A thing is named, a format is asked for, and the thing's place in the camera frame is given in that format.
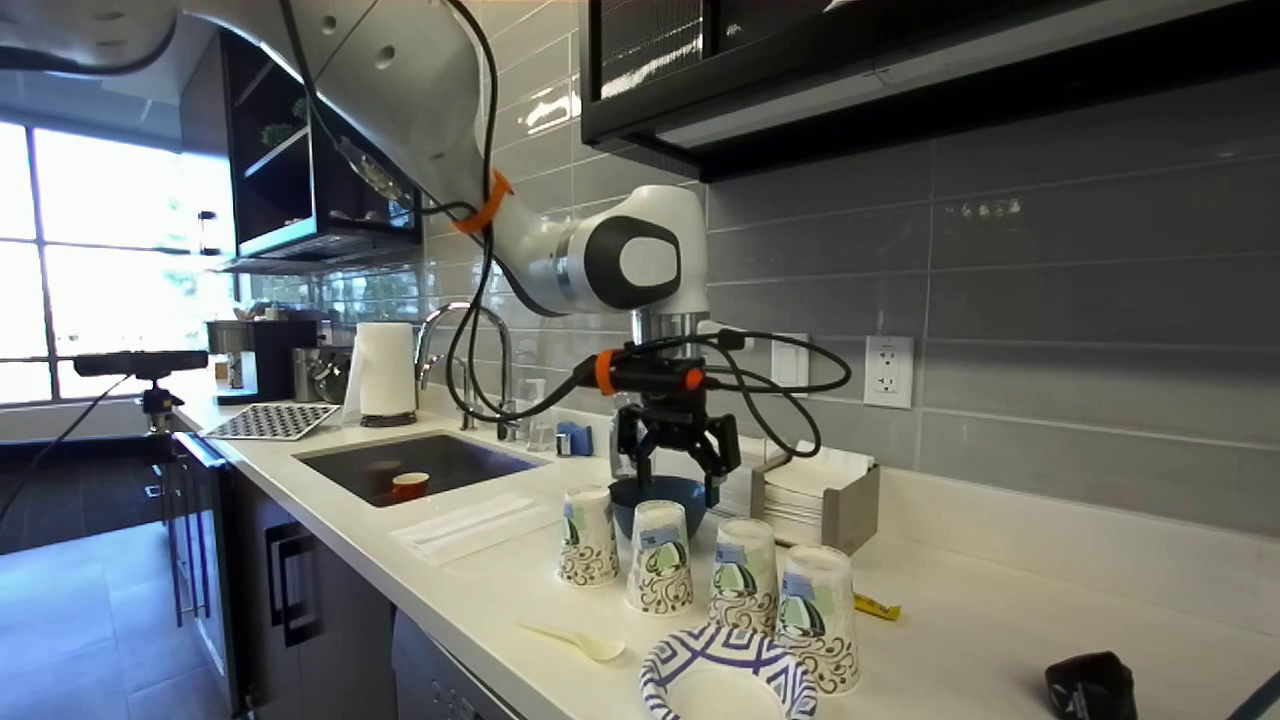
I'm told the black coffee machine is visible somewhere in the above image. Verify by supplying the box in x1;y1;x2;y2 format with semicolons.
205;310;353;407

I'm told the window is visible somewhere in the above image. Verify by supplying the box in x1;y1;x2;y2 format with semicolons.
0;115;241;407

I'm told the clear soap dispenser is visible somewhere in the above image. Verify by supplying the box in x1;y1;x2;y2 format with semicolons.
515;374;557;455

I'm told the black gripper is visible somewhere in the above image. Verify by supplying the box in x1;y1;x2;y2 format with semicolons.
614;386;744;502

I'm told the white napkin stack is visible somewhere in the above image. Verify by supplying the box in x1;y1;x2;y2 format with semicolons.
757;443;878;514

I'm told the black open shelf cabinet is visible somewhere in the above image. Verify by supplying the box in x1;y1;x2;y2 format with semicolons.
215;23;429;277

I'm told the black rounded plastic object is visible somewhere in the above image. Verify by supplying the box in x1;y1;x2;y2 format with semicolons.
1042;649;1139;720

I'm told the black upper cabinet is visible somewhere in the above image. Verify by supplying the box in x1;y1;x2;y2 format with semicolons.
576;0;1280;184

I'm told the blue cloth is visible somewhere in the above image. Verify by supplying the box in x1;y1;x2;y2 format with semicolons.
551;417;598;460

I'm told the steel sink basin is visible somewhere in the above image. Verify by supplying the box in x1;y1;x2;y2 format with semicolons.
291;430;546;512

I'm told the black bar camera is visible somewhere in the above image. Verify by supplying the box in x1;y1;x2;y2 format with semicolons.
73;348;214;381

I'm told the black wrist camera orange mount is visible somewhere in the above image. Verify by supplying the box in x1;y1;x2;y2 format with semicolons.
594;338;712;398

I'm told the small chrome tap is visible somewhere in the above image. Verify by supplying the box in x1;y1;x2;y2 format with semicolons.
444;351;489;430

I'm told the printed paper coffee cup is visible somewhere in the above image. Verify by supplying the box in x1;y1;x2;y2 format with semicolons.
773;542;860;698
708;514;779;635
557;486;621;589
629;496;696;615

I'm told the orange arm strap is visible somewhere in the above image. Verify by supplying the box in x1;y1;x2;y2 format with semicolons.
457;168;515;236

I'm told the grey drying mat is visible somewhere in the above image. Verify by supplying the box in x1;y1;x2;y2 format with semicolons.
205;398;349;449

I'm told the black cabinet handle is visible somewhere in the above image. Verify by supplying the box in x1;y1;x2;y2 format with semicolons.
260;521;326;651

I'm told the black tripod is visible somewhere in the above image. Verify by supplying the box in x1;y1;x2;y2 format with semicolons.
132;374;215;630

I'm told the white wall outlet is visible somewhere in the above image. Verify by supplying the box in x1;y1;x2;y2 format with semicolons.
860;332;921;411

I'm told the cream plastic spoon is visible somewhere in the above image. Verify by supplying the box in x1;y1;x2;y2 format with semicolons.
515;615;634;667

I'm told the white wall switch plate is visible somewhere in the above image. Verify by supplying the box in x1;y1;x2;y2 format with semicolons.
768;329;812;398

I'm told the white paper towel roll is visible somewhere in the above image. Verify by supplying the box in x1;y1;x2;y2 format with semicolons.
340;320;424;426

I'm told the yellow condiment packet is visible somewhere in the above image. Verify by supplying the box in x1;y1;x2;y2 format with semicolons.
853;592;907;627

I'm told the chrome gooseneck faucet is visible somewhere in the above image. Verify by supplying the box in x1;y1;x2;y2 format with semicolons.
411;299;526;443

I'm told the blue bowl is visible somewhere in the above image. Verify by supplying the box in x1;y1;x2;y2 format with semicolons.
607;470;712;534

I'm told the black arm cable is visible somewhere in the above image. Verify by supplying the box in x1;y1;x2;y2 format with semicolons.
438;0;858;469

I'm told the blue cable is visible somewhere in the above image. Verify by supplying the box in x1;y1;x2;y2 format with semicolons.
1226;667;1280;720

